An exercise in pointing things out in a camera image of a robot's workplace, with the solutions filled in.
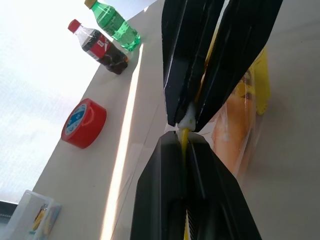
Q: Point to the green bottle yellow cap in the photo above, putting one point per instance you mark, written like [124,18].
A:
[117,26]

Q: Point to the round orange bread bun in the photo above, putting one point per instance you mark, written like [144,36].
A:
[230,130]

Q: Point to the clear yellow zip plastic bag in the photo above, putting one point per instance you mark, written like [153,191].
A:
[262,75]

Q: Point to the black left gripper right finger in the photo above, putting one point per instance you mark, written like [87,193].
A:
[217,200]

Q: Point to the cola bottle red cap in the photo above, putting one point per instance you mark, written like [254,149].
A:
[102,48]

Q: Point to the small coloured items in box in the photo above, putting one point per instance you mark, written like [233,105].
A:
[43,217]

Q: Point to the clear plastic box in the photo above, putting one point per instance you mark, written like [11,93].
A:
[25,212]

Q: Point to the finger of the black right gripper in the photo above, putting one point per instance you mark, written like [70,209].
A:
[237,45]
[182,50]

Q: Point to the red tape roll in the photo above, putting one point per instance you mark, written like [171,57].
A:
[92,125]

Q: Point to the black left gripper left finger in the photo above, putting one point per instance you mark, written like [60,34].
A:
[160,190]

